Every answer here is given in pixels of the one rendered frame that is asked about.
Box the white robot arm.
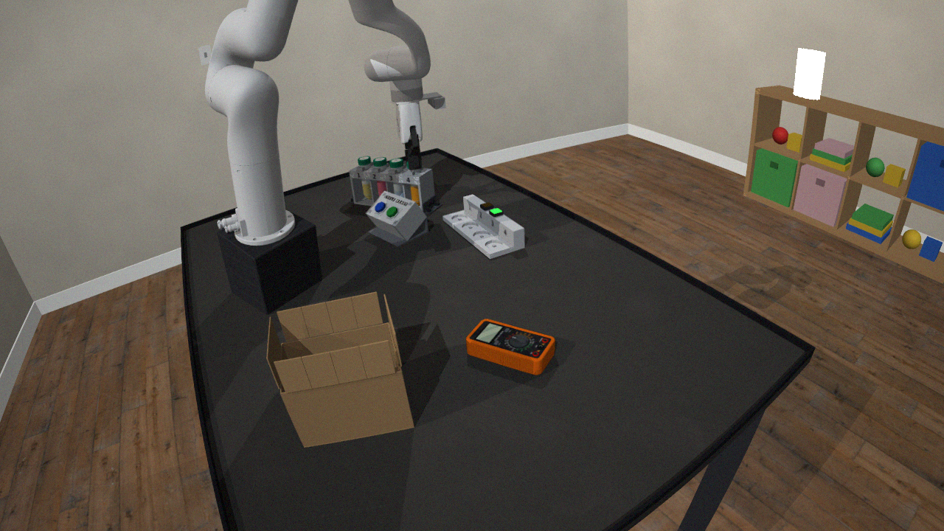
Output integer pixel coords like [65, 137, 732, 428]
[205, 0, 446, 246]

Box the brown cardboard box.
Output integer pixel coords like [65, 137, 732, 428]
[266, 292, 414, 448]

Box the orange digital multimeter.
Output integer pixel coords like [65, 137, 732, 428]
[466, 319, 555, 375]

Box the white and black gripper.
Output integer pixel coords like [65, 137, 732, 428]
[392, 100, 423, 170]

